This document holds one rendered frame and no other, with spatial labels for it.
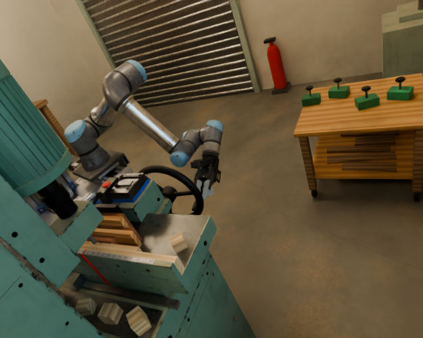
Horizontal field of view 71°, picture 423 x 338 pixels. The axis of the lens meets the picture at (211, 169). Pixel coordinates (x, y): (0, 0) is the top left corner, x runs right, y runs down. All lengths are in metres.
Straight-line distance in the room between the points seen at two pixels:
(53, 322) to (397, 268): 1.50
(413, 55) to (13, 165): 2.37
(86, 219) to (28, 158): 0.24
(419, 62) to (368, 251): 1.37
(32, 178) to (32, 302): 0.24
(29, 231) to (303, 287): 1.34
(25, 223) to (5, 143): 0.17
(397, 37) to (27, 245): 2.34
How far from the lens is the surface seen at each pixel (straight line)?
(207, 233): 0.84
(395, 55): 2.52
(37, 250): 0.75
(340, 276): 1.73
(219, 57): 3.85
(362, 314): 1.64
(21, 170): 0.72
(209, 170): 1.21
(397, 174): 1.97
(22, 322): 0.72
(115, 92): 1.27
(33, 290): 0.71
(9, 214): 0.71
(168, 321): 0.87
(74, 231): 0.84
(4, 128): 0.70
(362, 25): 3.47
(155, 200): 1.01
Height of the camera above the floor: 1.46
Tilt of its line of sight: 33 degrees down
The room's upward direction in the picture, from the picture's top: 23 degrees counter-clockwise
